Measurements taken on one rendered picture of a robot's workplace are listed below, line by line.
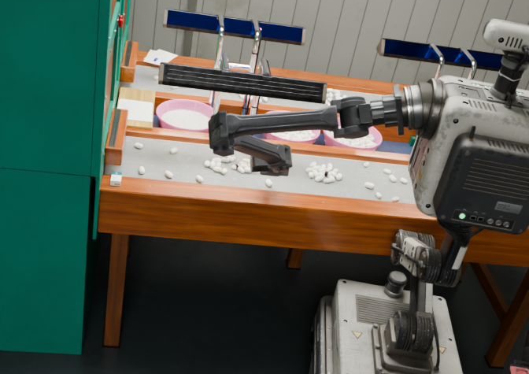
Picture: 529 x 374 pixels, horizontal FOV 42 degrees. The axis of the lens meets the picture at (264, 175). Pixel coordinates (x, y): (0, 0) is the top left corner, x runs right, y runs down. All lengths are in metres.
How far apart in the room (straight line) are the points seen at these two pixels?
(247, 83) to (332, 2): 1.89
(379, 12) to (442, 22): 0.39
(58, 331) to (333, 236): 1.11
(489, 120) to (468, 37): 2.71
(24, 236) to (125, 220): 0.35
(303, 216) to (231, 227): 0.26
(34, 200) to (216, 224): 0.63
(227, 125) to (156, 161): 0.80
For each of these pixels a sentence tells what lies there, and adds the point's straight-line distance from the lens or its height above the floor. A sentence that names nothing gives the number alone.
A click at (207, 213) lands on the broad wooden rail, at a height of 0.70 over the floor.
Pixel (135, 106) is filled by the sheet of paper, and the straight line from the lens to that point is 2.94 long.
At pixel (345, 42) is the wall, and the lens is 4.46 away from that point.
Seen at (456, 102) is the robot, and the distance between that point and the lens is 1.86.
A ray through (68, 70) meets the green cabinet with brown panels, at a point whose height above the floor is 1.21.
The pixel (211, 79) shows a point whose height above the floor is 1.08.
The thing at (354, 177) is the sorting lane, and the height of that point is 0.74.
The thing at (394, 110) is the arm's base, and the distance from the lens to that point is 1.90.
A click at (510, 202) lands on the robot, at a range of 1.91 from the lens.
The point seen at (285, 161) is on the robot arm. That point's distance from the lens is 2.27.
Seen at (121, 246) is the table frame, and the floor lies 0.52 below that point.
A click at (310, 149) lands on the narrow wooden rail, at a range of 2.87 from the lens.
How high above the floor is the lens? 2.14
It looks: 32 degrees down
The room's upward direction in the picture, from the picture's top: 12 degrees clockwise
